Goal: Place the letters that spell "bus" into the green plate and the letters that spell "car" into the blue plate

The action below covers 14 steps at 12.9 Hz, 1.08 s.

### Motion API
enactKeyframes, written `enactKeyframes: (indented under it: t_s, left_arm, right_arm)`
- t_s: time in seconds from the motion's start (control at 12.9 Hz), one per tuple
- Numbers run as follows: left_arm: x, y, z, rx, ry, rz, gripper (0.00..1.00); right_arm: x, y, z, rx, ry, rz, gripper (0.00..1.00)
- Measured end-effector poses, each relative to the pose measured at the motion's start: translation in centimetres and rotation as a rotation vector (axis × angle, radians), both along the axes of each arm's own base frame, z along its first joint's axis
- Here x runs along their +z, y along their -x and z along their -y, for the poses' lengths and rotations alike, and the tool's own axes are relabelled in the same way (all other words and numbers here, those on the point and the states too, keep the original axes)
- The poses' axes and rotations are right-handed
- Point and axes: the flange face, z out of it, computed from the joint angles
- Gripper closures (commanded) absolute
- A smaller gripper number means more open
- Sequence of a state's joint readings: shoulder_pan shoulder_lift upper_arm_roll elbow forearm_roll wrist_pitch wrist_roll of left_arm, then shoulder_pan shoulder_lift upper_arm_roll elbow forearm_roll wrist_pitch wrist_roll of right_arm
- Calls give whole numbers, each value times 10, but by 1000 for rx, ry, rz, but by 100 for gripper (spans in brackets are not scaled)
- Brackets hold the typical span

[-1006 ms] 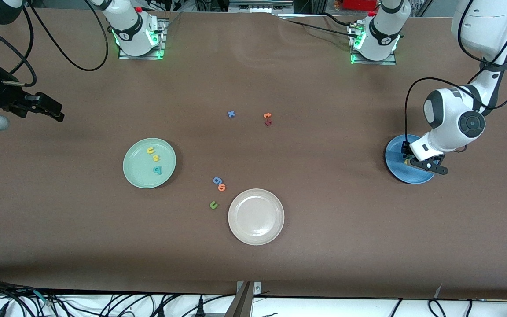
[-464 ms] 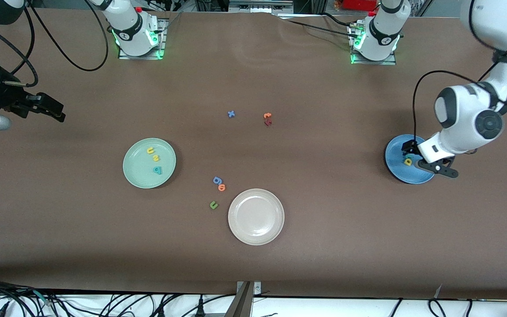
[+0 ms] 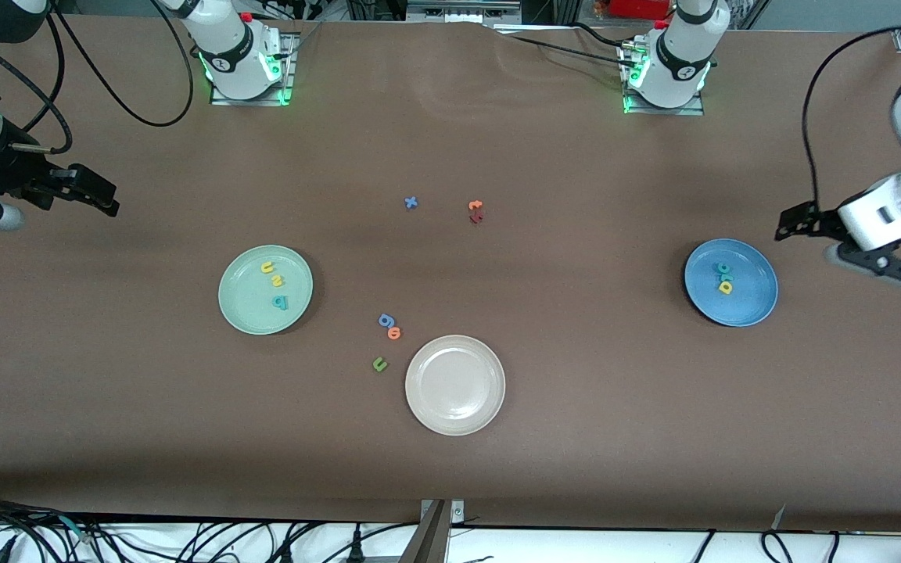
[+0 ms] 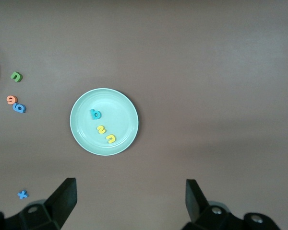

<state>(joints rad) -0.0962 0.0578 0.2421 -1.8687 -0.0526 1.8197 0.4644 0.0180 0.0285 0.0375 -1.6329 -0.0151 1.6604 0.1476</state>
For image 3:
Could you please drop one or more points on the black power plug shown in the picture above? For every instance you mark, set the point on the black power plug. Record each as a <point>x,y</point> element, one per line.
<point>356,547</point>

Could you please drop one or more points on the beige plate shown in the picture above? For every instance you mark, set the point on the beige plate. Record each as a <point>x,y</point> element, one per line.
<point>455,385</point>

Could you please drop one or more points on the green letter u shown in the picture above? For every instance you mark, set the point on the green letter u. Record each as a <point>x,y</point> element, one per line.
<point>378,366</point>

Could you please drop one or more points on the brown table cover sheet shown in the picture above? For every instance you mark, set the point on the brown table cover sheet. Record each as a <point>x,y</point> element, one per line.
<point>450,469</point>

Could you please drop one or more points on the blue plate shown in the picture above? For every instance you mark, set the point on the blue plate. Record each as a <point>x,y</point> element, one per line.
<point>752,301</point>

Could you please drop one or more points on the green plate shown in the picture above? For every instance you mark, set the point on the green plate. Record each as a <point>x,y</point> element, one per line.
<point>247,301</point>

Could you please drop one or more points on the white tape scrap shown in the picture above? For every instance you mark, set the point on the white tape scrap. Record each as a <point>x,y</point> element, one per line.
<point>779,518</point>

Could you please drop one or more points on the blue letter g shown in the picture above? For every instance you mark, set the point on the blue letter g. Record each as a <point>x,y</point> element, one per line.
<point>386,320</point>

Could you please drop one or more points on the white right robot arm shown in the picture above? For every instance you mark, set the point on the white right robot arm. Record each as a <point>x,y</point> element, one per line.
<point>231,55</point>

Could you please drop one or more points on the grey power strip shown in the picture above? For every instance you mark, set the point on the grey power strip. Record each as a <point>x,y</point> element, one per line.
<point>462,12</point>

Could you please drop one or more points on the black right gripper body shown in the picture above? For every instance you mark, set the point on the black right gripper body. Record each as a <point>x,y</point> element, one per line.
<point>11,173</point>

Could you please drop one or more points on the red box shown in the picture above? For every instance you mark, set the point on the red box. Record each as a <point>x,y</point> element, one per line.
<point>638,8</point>

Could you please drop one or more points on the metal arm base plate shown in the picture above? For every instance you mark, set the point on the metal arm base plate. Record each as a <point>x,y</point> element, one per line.
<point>247,102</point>
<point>665,112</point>

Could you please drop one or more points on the teal letter p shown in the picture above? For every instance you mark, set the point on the teal letter p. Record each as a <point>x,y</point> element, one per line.
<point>281,302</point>

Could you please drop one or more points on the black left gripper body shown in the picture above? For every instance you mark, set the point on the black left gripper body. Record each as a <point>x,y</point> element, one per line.
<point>820,223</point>

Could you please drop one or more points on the metal table bracket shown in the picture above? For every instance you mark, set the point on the metal table bracket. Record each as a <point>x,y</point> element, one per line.
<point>435,539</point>

